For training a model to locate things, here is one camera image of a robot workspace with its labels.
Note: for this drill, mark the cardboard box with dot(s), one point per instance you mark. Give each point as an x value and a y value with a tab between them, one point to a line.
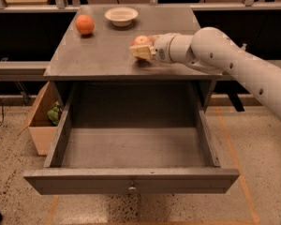
41	129

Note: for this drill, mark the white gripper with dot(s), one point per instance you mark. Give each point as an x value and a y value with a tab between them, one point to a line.
161	48

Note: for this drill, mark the green chip bag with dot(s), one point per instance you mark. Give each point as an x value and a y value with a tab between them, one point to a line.
54	114

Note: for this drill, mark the white bowl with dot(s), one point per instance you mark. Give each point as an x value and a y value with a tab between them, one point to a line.
121	16

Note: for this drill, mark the orange fruit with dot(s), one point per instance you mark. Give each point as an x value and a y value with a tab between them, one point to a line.
84	24

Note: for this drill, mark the grey metal rail shelf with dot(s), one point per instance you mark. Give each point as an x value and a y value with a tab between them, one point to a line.
22	71

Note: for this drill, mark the clear sanitizer bottle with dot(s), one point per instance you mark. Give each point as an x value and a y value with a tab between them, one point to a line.
243	47

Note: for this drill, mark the red apple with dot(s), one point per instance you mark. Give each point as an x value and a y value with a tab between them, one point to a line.
142	40

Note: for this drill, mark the open grey drawer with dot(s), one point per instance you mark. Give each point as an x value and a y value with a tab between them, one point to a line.
151	136

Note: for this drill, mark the grey wooden cabinet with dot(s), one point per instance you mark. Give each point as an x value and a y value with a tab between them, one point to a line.
105	55

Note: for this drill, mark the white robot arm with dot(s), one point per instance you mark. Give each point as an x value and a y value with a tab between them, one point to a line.
211	51

